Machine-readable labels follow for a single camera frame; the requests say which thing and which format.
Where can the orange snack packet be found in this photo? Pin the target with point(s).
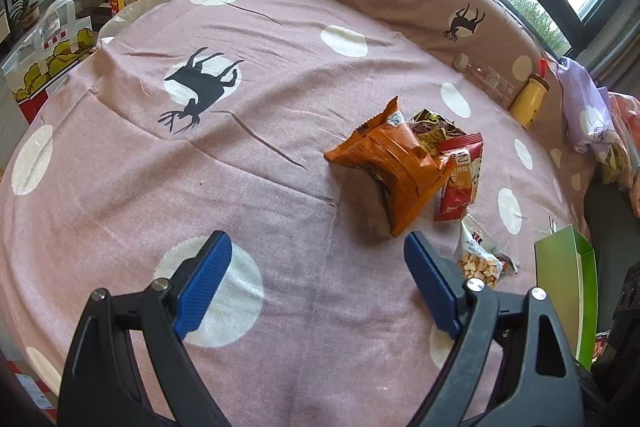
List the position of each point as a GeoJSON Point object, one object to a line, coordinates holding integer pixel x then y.
{"type": "Point", "coordinates": [395, 162]}

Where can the clear peanut packet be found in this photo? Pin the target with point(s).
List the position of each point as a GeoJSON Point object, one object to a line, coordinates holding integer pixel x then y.
{"type": "Point", "coordinates": [477, 262]}

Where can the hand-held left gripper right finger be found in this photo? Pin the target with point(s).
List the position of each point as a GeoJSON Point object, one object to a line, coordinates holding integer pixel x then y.
{"type": "Point", "coordinates": [432, 282]}

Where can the dark gold snack packet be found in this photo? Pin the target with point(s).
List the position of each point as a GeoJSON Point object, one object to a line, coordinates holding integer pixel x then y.
{"type": "Point", "coordinates": [432, 129]}

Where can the yellow bottle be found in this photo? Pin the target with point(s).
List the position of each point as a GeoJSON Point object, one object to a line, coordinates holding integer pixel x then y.
{"type": "Point", "coordinates": [530, 102]}

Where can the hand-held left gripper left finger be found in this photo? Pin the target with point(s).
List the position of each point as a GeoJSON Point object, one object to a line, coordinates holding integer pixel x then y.
{"type": "Point", "coordinates": [205, 282]}

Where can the clear plastic bottle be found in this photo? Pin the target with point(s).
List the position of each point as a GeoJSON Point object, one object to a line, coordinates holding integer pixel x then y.
{"type": "Point", "coordinates": [492, 79]}

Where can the red snack packet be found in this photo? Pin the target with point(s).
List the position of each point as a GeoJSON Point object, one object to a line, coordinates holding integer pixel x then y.
{"type": "Point", "coordinates": [462, 177]}

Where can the purple dotted bag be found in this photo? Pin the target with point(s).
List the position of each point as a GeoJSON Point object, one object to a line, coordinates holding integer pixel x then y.
{"type": "Point", "coordinates": [585, 107]}

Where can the white printed shopping bag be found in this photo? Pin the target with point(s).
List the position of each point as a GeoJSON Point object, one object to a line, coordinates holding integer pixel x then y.
{"type": "Point", "coordinates": [45, 67]}

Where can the green cardboard box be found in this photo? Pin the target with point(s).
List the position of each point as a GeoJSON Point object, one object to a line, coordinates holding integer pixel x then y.
{"type": "Point", "coordinates": [555, 272]}

